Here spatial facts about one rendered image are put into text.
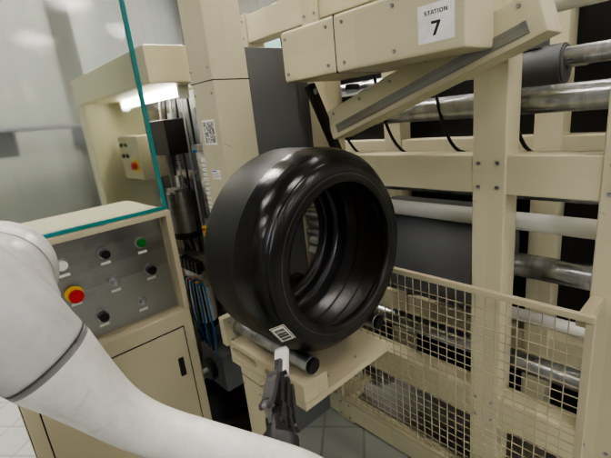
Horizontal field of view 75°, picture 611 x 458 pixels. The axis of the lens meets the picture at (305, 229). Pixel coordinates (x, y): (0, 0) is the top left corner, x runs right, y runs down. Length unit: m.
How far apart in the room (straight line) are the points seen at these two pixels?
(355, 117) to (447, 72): 0.34
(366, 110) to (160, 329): 1.02
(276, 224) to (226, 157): 0.41
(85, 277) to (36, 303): 0.96
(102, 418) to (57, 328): 0.12
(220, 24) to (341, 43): 0.35
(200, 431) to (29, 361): 0.21
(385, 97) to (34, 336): 1.07
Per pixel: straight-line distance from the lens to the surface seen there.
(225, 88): 1.27
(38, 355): 0.49
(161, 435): 0.57
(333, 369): 1.26
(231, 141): 1.26
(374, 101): 1.31
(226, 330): 1.33
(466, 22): 1.02
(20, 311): 0.48
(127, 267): 1.48
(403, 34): 1.09
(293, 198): 0.92
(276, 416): 0.85
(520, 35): 1.11
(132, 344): 1.51
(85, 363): 0.51
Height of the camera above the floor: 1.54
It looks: 16 degrees down
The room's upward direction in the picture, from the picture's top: 6 degrees counter-clockwise
